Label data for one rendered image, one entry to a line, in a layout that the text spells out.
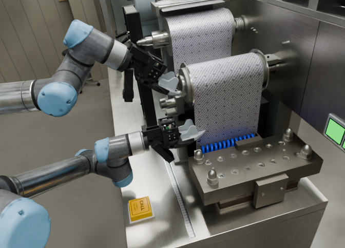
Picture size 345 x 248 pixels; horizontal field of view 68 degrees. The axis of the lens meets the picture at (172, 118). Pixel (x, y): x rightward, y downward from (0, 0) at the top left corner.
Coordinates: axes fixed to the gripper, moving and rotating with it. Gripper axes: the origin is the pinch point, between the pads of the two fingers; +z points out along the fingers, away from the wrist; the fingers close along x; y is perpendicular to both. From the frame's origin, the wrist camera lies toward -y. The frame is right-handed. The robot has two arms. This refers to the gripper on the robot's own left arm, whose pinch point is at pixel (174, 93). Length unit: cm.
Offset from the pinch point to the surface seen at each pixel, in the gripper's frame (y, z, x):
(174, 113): -7.7, 6.6, 3.9
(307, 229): -13, 58, -30
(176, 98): -2.0, 3.1, 2.7
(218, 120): -0.1, 17.2, -4.7
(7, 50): -150, -83, 321
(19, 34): -122, -76, 323
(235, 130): -0.5, 26.1, -4.7
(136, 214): -37.2, 4.4, -17.2
